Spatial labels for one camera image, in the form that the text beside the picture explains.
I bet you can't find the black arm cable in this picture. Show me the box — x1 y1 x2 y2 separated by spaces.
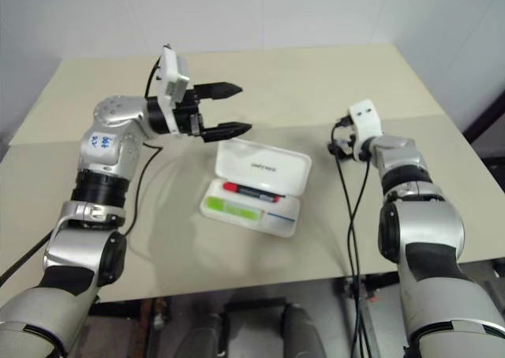
0 54 166 284
327 115 372 358

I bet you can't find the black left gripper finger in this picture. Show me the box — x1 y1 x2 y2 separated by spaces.
193 80 244 102
200 121 253 144

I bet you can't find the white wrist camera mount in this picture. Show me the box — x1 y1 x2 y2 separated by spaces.
155 44 192 134
349 99 384 162

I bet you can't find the dark rounded shape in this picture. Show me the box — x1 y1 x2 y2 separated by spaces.
281 304 327 358
184 313 226 358

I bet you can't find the white open pencil case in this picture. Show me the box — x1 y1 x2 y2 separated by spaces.
199 138 312 239

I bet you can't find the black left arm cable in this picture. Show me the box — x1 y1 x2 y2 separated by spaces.
0 54 166 284

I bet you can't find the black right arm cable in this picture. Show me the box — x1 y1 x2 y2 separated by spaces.
327 115 372 358

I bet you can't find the dark table frame bar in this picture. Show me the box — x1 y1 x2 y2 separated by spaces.
223 296 288 315

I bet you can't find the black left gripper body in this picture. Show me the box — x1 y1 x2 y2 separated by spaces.
172 88 207 139

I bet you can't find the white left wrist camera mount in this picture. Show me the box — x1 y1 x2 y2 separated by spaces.
155 44 192 134

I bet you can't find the metal table leg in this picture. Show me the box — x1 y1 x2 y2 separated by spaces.
342 277 382 358
148 296 174 358

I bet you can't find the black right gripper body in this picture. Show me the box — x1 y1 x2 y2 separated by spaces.
338 125 362 161

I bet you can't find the black marker with red cap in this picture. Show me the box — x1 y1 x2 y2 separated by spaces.
223 181 282 203

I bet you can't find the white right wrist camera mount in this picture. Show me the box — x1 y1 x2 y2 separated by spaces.
349 99 384 162

